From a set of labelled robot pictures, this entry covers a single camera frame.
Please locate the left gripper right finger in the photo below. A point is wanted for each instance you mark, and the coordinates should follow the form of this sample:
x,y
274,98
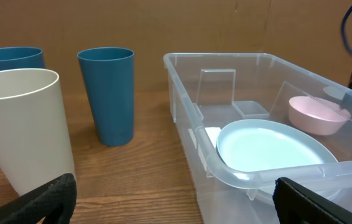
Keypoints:
x,y
296,204

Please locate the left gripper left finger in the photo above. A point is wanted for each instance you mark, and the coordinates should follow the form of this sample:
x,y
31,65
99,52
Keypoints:
x,y
53,202

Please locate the pink bowl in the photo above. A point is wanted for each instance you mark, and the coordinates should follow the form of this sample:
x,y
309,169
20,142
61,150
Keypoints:
x,y
316,115

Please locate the grey plate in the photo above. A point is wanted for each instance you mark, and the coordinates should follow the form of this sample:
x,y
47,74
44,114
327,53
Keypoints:
x,y
253,145

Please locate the cream cup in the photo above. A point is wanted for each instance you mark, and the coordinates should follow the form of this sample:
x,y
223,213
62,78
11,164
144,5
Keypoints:
x,y
35,145

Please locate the clear plastic storage bin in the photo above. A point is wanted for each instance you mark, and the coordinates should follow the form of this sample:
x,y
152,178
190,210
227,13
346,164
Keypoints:
x,y
213,90

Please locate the white label in bin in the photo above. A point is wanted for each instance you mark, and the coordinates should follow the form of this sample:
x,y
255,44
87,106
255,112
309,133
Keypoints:
x,y
213,133

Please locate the dark blue cup near bin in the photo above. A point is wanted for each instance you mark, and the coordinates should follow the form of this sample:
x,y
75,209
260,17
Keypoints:
x,y
108,75

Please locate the dark blue cup far left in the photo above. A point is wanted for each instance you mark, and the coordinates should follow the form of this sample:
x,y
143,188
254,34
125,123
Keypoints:
x,y
21,57

